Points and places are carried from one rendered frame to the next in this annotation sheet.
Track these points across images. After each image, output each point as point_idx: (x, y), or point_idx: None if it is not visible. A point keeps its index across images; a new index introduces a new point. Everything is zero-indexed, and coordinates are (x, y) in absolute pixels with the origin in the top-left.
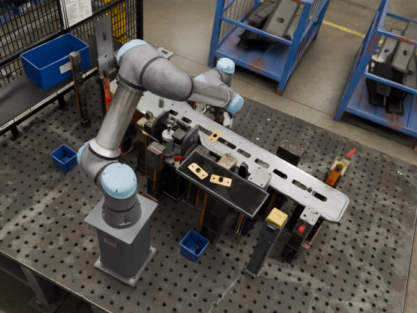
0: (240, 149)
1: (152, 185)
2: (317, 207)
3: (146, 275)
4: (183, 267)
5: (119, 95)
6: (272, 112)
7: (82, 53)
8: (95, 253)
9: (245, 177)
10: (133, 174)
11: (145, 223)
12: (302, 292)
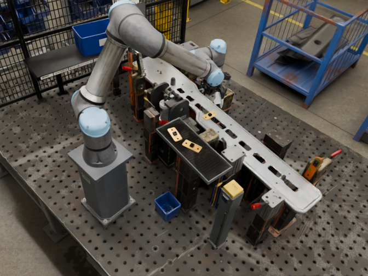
0: None
1: (148, 148)
2: (285, 195)
3: (120, 220)
4: (154, 222)
5: (105, 46)
6: (280, 112)
7: None
8: None
9: None
10: (106, 118)
11: (115, 167)
12: (257, 275)
